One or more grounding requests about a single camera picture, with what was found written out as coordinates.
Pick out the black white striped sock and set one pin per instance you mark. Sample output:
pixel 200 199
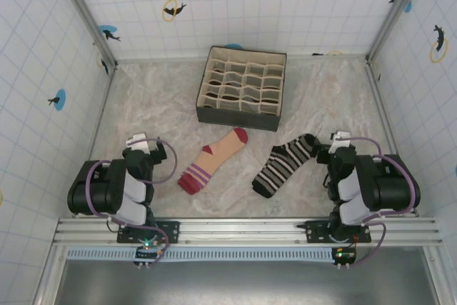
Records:
pixel 282 165

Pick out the beige sock with red toe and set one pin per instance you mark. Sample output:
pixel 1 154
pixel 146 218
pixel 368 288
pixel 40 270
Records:
pixel 214 158

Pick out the grey beige divided organizer box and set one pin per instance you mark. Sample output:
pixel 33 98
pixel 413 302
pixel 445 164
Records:
pixel 242 87

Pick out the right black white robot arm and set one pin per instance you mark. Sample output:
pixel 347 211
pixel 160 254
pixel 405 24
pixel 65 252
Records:
pixel 392 190

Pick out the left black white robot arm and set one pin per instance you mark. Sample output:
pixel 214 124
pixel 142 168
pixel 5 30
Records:
pixel 89 190

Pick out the marble pattern table cover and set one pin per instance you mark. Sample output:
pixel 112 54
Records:
pixel 160 105

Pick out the grey metal panel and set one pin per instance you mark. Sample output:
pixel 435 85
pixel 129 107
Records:
pixel 228 283

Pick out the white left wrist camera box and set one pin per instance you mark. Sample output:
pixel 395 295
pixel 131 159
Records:
pixel 139 142

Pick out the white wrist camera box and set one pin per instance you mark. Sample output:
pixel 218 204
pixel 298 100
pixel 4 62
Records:
pixel 139 142
pixel 341 144

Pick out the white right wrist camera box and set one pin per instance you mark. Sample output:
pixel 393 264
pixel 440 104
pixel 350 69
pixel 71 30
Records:
pixel 341 144

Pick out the aluminium side rail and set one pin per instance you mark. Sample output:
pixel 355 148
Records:
pixel 387 123
pixel 97 137

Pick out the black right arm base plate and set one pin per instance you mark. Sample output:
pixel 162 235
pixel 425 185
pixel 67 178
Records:
pixel 316 230

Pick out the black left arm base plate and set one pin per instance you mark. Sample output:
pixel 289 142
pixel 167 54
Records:
pixel 168 230

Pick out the aluminium back rail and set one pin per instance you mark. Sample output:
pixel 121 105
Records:
pixel 160 59

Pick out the aluminium front rail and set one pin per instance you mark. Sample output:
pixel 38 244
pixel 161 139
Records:
pixel 242 228

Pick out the aluminium corner post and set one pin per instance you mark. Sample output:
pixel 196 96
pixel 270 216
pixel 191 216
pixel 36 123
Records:
pixel 86 15
pixel 394 14

